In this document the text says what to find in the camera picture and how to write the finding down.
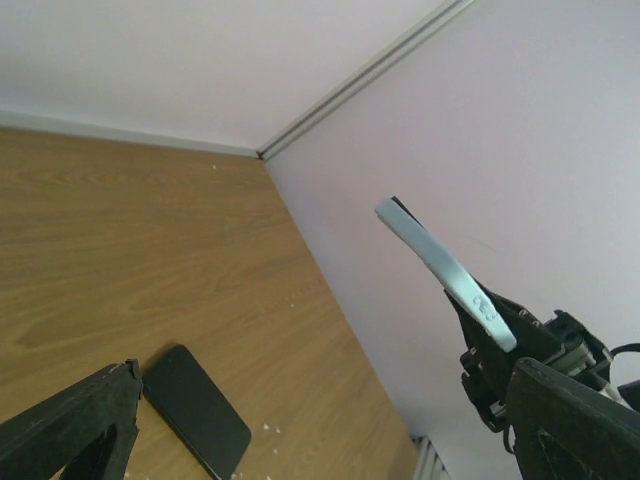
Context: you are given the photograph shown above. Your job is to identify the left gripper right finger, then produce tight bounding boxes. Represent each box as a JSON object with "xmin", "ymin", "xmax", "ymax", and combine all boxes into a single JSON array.
[{"xmin": 506, "ymin": 358, "xmax": 639, "ymax": 479}]

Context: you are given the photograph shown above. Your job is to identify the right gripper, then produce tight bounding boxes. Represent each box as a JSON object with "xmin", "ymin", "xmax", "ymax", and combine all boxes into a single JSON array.
[{"xmin": 444, "ymin": 279, "xmax": 613, "ymax": 450}]

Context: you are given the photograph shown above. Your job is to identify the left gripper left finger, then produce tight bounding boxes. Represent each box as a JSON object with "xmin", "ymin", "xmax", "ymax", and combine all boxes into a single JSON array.
[{"xmin": 1, "ymin": 359, "xmax": 143, "ymax": 479}]

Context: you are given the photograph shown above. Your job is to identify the black phone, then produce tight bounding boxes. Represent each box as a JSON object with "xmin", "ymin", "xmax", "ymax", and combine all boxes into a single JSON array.
[{"xmin": 143, "ymin": 344, "xmax": 252, "ymax": 479}]

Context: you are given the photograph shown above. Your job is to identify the light blue cased phone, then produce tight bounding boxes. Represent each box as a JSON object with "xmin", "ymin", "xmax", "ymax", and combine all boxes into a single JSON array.
[{"xmin": 375, "ymin": 198, "xmax": 518, "ymax": 352}]

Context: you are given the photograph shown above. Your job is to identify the aluminium front rail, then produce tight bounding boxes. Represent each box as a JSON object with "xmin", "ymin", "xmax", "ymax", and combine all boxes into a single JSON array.
[{"xmin": 412, "ymin": 436, "xmax": 451, "ymax": 480}]

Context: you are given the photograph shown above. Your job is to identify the right aluminium frame post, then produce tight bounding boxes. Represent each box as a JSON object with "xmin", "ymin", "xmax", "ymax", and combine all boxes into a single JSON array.
[{"xmin": 256, "ymin": 0, "xmax": 474, "ymax": 162}]

